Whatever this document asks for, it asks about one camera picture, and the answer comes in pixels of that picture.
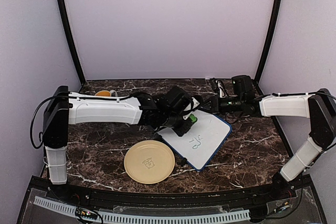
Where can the blue framed whiteboard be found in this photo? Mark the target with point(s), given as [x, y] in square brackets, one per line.
[201, 142]

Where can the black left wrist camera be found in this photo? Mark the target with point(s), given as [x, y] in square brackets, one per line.
[179, 102]

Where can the yellow plate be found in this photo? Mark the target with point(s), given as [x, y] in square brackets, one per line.
[149, 162]

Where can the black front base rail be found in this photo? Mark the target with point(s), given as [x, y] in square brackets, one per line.
[255, 198]

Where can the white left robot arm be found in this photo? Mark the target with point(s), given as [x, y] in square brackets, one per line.
[66, 108]

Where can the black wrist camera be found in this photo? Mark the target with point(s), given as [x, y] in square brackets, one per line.
[242, 84]
[179, 102]

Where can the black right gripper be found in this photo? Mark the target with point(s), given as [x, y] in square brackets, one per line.
[207, 103]

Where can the black frame post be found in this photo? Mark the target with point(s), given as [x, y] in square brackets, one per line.
[70, 41]
[268, 40]

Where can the black right frame post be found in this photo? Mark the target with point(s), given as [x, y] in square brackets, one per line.
[268, 40]

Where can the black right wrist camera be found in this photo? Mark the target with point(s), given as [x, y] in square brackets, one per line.
[242, 84]

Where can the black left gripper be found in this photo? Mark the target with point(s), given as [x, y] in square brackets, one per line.
[182, 130]

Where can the white slotted cable duct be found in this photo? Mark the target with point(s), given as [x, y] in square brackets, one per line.
[123, 214]

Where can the green whiteboard eraser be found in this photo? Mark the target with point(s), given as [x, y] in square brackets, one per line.
[192, 118]

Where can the black left frame post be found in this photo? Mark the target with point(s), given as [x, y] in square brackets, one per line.
[70, 41]

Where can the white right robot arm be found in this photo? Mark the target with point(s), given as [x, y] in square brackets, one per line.
[308, 117]

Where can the white patterned mug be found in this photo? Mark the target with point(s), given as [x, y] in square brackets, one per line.
[107, 93]

